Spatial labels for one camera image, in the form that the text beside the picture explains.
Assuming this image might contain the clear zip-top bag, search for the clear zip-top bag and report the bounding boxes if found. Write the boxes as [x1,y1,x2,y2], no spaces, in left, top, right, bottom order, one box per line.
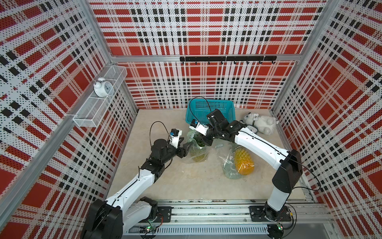
[184,130,210,164]
[215,143,247,180]

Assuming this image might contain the green-yellow pineapple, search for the green-yellow pineapple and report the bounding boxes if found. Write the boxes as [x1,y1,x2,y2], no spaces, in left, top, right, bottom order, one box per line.
[189,137,209,162]

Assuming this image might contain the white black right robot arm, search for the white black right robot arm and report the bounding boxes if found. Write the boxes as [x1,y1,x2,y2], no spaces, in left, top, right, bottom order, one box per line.
[202,109,303,215]

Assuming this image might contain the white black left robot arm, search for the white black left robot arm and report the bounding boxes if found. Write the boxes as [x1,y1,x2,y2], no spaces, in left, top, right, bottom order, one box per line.
[80,139,192,239]

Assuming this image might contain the orange-yellow pineapple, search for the orange-yellow pineapple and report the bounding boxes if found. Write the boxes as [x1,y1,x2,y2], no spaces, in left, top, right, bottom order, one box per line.
[233,146,255,176]

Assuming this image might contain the teal plastic basket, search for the teal plastic basket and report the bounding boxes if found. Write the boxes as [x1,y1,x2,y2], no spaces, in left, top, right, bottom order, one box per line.
[185,98,236,124]

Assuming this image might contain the teal twin-bell alarm clock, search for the teal twin-bell alarm clock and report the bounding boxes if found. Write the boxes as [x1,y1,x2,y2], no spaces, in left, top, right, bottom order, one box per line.
[247,125,258,134]

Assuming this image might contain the white plush dog toy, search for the white plush dog toy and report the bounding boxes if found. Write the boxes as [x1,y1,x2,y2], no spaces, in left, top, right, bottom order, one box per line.
[241,113,279,135]

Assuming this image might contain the white alarm clock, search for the white alarm clock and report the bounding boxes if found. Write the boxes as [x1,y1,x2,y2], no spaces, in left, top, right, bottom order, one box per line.
[93,77,114,98]

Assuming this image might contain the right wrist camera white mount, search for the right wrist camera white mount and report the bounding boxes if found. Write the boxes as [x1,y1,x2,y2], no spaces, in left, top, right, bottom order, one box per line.
[190,119,209,136]

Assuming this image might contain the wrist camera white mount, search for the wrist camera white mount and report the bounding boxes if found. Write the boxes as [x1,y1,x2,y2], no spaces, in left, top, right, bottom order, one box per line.
[169,128,182,148]
[190,119,209,136]

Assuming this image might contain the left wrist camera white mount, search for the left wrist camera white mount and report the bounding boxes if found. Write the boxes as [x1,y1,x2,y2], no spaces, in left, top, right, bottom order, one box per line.
[169,128,182,148]

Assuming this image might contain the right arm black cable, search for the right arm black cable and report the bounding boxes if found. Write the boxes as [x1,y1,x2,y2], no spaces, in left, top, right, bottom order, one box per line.
[187,96,213,121]

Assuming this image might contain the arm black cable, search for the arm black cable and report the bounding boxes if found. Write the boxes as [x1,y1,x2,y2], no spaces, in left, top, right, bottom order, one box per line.
[187,96,213,121]
[149,120,171,148]

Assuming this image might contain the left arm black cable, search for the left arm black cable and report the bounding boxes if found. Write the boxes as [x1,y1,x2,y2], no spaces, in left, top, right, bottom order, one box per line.
[149,120,171,148]

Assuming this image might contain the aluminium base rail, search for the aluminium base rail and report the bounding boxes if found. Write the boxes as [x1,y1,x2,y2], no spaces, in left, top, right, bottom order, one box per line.
[86,199,335,238]

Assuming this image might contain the black wall hook rail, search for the black wall hook rail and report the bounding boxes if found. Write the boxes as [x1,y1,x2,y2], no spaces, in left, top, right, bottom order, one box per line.
[180,56,277,63]

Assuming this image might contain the clear wire wall shelf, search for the clear wire wall shelf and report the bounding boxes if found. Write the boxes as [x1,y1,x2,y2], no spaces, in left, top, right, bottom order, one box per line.
[73,65,127,128]

